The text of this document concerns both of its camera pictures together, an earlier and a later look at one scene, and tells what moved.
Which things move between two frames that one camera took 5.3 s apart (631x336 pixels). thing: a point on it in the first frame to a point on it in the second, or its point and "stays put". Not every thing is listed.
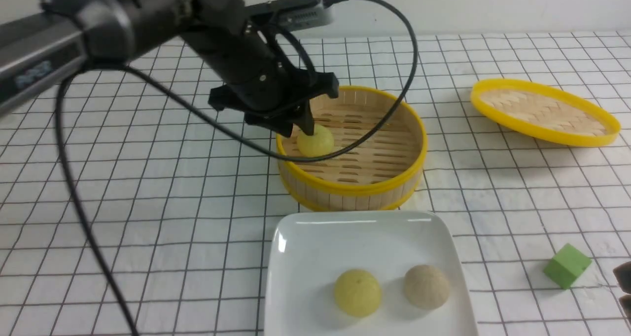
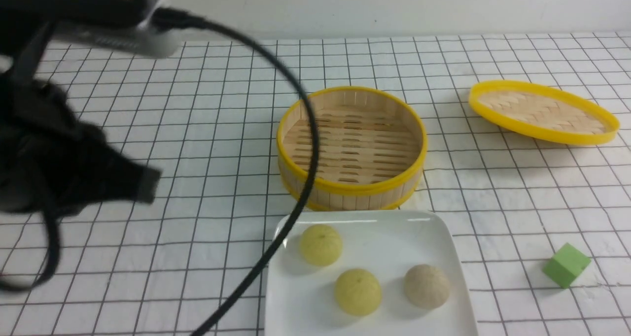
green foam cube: [567, 265] stays put
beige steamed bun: [426, 286] stays put
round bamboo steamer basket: [379, 174] stays put
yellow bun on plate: [357, 293] stays put
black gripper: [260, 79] to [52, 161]
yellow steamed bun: [321, 143] to [320, 244]
